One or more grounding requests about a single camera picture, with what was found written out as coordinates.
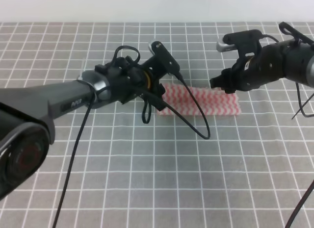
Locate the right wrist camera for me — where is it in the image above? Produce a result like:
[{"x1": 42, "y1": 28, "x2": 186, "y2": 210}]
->
[{"x1": 216, "y1": 29, "x2": 263, "y2": 58}]

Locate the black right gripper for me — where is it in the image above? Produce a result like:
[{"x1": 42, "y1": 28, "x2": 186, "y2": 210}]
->
[{"x1": 210, "y1": 43, "x2": 291, "y2": 94}]

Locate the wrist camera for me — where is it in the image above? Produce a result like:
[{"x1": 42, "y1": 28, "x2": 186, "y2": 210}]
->
[
  {"x1": 216, "y1": 29, "x2": 263, "y2": 58},
  {"x1": 150, "y1": 41, "x2": 183, "y2": 81}
]

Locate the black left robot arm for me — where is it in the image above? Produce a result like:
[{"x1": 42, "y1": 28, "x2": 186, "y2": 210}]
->
[{"x1": 0, "y1": 55, "x2": 166, "y2": 198}]

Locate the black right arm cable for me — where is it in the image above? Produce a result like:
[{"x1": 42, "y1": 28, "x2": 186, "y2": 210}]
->
[{"x1": 260, "y1": 22, "x2": 314, "y2": 228}]

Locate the grey checked tablecloth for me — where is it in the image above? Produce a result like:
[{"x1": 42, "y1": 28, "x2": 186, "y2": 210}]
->
[{"x1": 0, "y1": 22, "x2": 314, "y2": 228}]

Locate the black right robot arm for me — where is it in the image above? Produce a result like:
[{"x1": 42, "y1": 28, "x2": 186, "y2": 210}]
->
[{"x1": 210, "y1": 40, "x2": 314, "y2": 94}]

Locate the pink white wavy towel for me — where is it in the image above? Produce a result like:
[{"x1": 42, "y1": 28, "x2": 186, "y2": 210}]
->
[{"x1": 162, "y1": 83, "x2": 241, "y2": 116}]

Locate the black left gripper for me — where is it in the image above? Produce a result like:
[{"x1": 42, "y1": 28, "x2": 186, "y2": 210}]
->
[{"x1": 95, "y1": 56, "x2": 165, "y2": 109}]

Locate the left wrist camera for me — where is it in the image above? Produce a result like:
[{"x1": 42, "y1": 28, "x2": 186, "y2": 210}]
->
[{"x1": 150, "y1": 41, "x2": 183, "y2": 81}]

